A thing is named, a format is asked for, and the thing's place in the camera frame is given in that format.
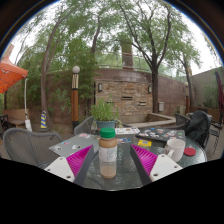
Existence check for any small blue sticker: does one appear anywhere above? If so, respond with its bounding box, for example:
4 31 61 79
116 137 132 145

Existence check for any yellow card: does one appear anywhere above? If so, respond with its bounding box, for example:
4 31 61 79
137 139 153 148

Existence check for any leaning thin-trunked tree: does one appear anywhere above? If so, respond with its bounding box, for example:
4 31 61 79
19 6 98 126

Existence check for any black metal patio chair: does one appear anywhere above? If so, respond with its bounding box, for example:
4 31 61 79
209 121 224 156

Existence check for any blue yellow striped cone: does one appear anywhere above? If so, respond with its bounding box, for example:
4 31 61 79
40 110 49 130

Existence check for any dark-trunked tall tree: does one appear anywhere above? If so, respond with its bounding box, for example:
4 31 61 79
109 0 203 115

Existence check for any green plant in grey pot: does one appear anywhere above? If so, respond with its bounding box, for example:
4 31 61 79
89 98 122 132

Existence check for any green-capped brown drink bottle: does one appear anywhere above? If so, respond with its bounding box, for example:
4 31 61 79
98 127 119 180

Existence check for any orange patio umbrella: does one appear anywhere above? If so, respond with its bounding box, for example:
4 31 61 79
0 56 33 133

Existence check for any black sticker-covered laptop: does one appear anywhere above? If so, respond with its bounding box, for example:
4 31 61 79
135 127 187 144

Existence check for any white sticker sheet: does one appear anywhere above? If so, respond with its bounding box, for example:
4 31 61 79
114 127 141 136

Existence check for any white ceramic mug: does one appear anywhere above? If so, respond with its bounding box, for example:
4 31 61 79
163 138 186 163

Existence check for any globe-topped lamp post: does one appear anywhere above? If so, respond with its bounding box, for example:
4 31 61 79
70 65 81 132

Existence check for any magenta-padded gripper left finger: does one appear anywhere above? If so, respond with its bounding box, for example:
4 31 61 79
44 144 96 187

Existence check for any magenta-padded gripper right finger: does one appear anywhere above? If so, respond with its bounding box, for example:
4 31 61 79
129 143 184 186

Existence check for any closed maroon patio umbrella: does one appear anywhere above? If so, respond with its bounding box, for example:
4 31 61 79
214 68 224 113

